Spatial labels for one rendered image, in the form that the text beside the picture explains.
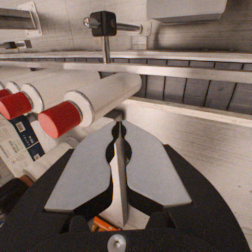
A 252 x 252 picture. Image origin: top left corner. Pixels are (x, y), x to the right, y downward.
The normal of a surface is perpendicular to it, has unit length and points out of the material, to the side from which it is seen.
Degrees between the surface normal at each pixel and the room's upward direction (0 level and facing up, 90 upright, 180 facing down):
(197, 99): 0
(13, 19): 90
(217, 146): 0
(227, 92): 0
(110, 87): 90
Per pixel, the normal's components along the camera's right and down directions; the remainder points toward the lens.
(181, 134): -0.47, 0.47
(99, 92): 0.64, -0.40
